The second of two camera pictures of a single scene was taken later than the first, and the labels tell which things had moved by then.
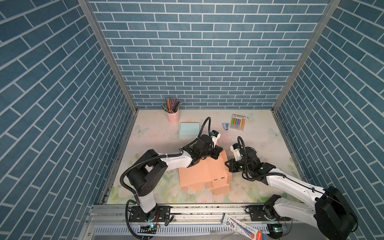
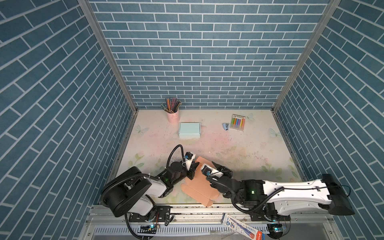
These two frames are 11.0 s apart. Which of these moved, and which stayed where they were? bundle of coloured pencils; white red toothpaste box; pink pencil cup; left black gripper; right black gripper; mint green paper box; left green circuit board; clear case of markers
Moved: left black gripper; right black gripper
Stayed: pink pencil cup; bundle of coloured pencils; white red toothpaste box; left green circuit board; clear case of markers; mint green paper box
